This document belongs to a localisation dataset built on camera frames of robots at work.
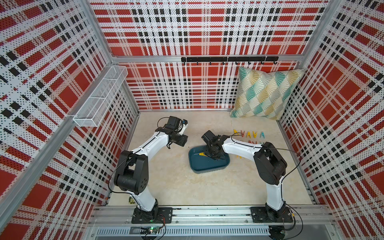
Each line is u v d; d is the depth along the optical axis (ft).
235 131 3.54
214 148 2.26
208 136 2.46
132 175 1.51
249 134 3.47
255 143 1.86
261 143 3.32
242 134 3.51
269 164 1.64
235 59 2.92
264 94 3.06
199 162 3.11
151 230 2.27
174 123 2.40
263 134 3.46
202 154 2.90
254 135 3.43
